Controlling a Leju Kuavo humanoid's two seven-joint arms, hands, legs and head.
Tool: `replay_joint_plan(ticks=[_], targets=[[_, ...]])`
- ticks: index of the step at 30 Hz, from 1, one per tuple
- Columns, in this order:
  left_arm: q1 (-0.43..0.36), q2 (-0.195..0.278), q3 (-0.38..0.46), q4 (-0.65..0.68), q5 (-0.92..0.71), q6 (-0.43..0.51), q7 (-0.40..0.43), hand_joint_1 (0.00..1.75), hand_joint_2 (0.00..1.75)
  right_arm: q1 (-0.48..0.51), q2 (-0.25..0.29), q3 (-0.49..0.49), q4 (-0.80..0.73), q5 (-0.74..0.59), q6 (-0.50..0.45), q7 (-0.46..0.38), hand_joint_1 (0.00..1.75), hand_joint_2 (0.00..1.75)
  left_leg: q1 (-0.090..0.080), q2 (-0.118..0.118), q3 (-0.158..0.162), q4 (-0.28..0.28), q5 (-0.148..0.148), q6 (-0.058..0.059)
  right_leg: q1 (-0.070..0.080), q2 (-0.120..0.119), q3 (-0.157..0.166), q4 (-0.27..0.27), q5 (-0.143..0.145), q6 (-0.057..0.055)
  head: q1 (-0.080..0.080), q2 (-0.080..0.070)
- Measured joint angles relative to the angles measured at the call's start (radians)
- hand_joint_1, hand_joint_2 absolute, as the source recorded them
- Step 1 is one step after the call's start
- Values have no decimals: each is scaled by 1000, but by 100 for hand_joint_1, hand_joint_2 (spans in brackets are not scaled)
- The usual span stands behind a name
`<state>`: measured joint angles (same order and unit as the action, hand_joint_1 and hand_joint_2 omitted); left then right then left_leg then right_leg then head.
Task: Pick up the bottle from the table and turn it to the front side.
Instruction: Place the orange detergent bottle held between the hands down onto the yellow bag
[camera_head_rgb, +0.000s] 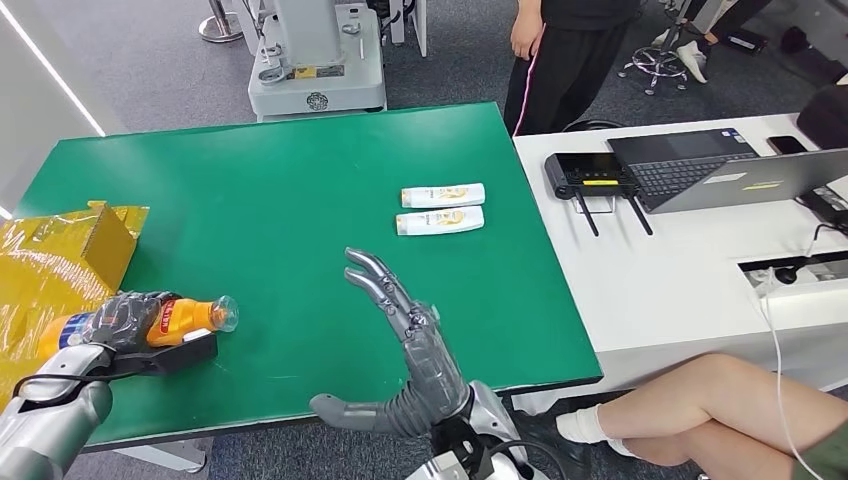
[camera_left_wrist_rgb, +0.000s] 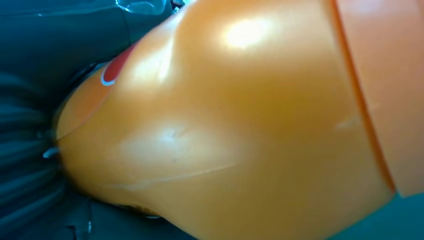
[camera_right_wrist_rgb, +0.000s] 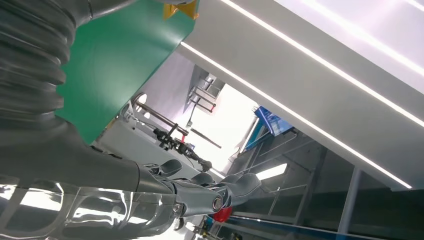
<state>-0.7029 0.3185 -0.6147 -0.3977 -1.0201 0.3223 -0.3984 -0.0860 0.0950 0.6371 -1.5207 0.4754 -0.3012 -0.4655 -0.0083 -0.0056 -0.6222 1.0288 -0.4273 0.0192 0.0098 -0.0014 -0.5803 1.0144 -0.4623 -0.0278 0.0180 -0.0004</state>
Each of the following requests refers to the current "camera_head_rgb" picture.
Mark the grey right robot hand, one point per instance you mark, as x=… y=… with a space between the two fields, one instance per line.
x=430 y=364

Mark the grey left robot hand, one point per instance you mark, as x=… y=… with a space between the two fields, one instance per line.
x=122 y=321

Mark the orange bottle with clear cap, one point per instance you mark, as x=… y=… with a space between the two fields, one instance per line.
x=192 y=316

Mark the white shampoo bottle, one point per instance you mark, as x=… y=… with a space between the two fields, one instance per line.
x=430 y=197
x=424 y=223

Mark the yellow taped cardboard box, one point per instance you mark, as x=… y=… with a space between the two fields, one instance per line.
x=53 y=265

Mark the green table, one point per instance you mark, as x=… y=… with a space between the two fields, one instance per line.
x=298 y=199

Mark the white desk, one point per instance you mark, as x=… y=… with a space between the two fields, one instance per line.
x=662 y=291

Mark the black router with antennas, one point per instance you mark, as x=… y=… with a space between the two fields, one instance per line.
x=583 y=173

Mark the person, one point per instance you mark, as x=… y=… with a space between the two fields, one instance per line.
x=563 y=66
x=715 y=411
x=692 y=60

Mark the white machine base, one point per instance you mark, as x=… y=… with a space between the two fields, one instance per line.
x=318 y=79

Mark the black laptop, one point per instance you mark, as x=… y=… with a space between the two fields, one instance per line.
x=686 y=171

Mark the black power plug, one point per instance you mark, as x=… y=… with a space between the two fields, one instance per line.
x=787 y=274

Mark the chrome office chair base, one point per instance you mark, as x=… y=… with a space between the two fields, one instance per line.
x=656 y=63

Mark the grey laptop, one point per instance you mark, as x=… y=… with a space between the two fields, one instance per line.
x=762 y=184

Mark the black smartphone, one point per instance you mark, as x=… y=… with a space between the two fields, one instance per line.
x=788 y=145

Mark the black device with label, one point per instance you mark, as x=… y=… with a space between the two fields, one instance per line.
x=828 y=204

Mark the black bag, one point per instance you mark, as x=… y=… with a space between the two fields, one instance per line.
x=827 y=118

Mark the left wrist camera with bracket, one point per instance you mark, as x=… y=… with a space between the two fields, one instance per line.
x=172 y=358

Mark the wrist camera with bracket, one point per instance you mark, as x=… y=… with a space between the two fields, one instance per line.
x=172 y=358
x=464 y=447

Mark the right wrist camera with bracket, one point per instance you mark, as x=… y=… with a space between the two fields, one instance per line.
x=464 y=447

